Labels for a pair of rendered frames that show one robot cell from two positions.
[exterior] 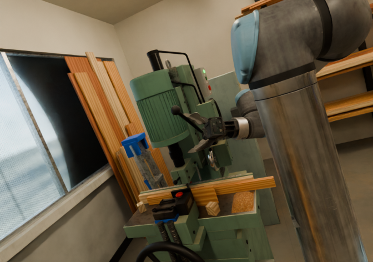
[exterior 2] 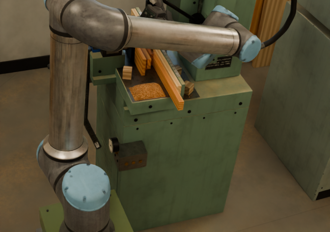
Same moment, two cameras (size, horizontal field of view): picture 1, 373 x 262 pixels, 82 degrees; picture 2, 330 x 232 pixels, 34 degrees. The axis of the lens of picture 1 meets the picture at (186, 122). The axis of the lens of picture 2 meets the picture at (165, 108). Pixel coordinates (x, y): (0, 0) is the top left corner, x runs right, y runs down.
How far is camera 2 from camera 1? 1.60 m
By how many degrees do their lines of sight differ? 51
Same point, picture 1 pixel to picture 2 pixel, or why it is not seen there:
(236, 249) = (121, 113)
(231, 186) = (162, 75)
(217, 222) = (120, 83)
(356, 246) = (55, 123)
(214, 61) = not seen: outside the picture
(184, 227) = (91, 61)
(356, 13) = (72, 30)
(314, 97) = (58, 48)
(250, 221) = (129, 104)
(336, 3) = (64, 18)
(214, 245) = (116, 97)
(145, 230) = not seen: hidden behind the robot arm
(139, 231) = not seen: hidden behind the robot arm
